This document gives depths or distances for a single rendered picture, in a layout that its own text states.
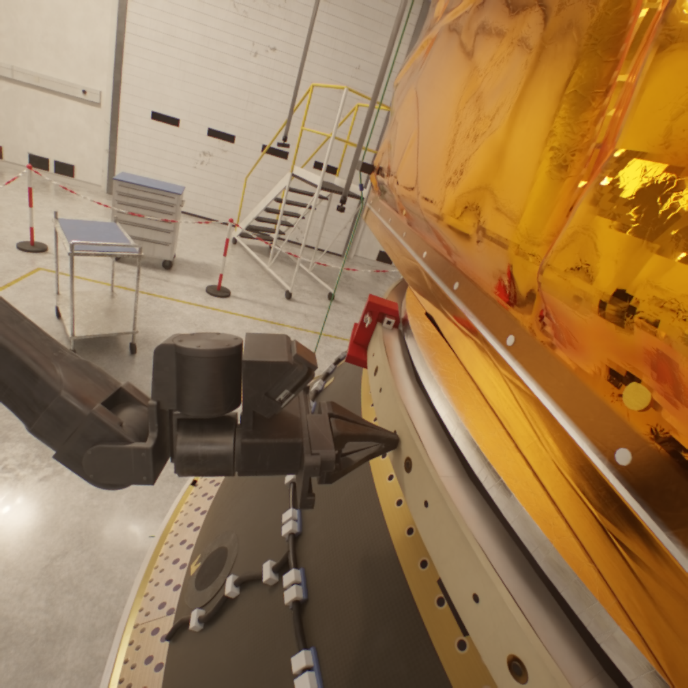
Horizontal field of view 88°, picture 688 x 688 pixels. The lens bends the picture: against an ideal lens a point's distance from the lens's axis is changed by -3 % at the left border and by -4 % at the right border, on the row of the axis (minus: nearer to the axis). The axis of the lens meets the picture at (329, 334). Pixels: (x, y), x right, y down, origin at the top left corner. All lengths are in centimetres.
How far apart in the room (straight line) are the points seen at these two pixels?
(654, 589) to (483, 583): 9
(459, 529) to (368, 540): 15
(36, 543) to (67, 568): 20
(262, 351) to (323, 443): 9
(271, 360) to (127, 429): 14
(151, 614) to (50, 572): 148
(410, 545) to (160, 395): 27
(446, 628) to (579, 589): 12
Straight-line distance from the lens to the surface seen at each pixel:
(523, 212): 40
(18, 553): 232
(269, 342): 30
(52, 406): 36
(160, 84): 808
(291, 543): 52
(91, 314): 352
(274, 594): 54
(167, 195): 490
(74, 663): 206
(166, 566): 82
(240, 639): 58
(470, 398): 41
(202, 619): 64
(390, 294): 72
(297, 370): 29
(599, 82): 42
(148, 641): 77
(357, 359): 55
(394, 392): 41
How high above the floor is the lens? 192
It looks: 26 degrees down
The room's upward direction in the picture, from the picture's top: 19 degrees clockwise
